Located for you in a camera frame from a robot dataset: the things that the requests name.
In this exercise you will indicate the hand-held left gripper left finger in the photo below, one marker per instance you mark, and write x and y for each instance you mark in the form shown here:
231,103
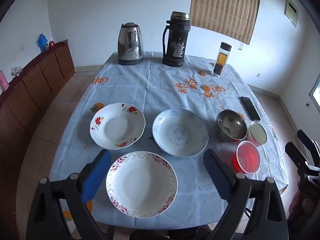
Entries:
97,175

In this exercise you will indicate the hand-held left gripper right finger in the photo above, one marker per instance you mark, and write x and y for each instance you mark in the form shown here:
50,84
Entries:
217,177

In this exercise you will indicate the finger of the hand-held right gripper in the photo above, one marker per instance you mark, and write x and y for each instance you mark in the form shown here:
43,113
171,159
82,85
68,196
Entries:
306,138
296,155

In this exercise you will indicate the white plate with purple flowers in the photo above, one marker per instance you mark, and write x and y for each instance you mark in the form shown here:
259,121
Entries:
142,185

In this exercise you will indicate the white plate with red flowers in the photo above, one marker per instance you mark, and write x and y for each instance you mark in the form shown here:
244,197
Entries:
117,130

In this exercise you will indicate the stainless steel bowl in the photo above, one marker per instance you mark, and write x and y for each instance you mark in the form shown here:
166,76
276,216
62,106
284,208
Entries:
231,127

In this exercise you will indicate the blue patterned white bowl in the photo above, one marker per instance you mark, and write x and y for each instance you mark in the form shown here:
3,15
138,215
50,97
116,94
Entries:
180,132

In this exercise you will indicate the window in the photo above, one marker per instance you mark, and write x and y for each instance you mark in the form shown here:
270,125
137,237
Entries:
316,92

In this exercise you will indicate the black smartphone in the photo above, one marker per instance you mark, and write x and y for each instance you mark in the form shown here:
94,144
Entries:
250,108

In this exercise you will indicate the brown wooden sideboard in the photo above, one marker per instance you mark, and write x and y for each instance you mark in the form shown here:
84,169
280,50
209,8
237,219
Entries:
37,85

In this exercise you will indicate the light blue printed tablecloth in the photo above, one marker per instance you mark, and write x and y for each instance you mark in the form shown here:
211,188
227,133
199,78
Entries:
162,80

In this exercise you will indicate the glass tea bottle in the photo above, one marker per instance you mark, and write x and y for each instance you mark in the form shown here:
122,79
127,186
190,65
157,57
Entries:
221,60

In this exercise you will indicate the crumpled clear plastic bag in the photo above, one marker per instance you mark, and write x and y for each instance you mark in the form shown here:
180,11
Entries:
16,71

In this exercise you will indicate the pink bottle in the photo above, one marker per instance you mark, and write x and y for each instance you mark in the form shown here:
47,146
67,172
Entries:
3,81

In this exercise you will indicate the stainless steel electric kettle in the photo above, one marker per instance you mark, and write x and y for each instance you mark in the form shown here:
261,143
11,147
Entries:
130,45

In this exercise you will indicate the small red object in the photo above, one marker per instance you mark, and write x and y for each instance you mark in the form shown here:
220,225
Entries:
51,43

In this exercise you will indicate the worn black thermos flask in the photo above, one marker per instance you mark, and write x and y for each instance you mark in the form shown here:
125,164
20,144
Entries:
176,42

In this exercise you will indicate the blue plastic jug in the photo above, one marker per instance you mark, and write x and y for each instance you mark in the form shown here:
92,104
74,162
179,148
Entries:
42,42

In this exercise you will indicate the bamboo window blind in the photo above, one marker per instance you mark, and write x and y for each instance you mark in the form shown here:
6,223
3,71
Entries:
225,7

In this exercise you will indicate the grey wall panel box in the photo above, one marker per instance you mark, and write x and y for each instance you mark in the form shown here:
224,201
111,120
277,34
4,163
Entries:
291,10

